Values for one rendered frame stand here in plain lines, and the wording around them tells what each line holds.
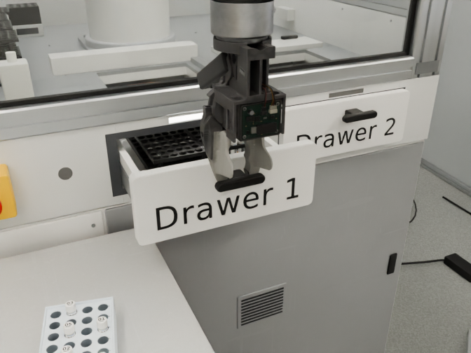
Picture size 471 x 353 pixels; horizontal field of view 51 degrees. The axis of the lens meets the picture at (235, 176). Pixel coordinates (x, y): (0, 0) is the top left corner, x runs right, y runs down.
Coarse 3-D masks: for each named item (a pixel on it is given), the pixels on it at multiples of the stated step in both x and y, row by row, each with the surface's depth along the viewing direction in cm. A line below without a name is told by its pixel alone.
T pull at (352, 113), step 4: (348, 112) 94; (352, 112) 93; (356, 112) 93; (360, 112) 93; (364, 112) 93; (368, 112) 93; (372, 112) 93; (376, 112) 94; (344, 116) 92; (348, 116) 91; (352, 116) 92; (356, 116) 92; (360, 116) 92; (364, 116) 93; (368, 116) 93; (372, 116) 94; (344, 120) 91; (348, 120) 92; (352, 120) 92; (356, 120) 92
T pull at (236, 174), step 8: (240, 176) 70; (248, 176) 70; (256, 176) 70; (264, 176) 70; (216, 184) 68; (224, 184) 68; (232, 184) 68; (240, 184) 69; (248, 184) 70; (256, 184) 70
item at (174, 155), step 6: (240, 144) 83; (186, 150) 81; (192, 150) 81; (198, 150) 81; (204, 150) 81; (228, 150) 82; (156, 156) 79; (162, 156) 79; (168, 156) 79; (174, 156) 78; (180, 156) 79; (186, 156) 79; (192, 156) 80; (156, 162) 77; (162, 162) 78
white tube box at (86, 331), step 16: (64, 304) 63; (80, 304) 64; (96, 304) 64; (112, 304) 63; (48, 320) 61; (64, 320) 61; (80, 320) 61; (96, 320) 61; (112, 320) 61; (48, 336) 59; (64, 336) 59; (80, 336) 59; (96, 336) 59; (112, 336) 58; (48, 352) 58; (80, 352) 56; (96, 352) 56; (112, 352) 56
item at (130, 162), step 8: (120, 144) 84; (128, 144) 99; (264, 144) 86; (272, 144) 84; (120, 152) 81; (128, 152) 95; (120, 160) 82; (128, 160) 78; (136, 160) 92; (120, 168) 82; (128, 168) 77; (136, 168) 76; (144, 168) 89; (128, 176) 78; (128, 184) 78; (128, 192) 79
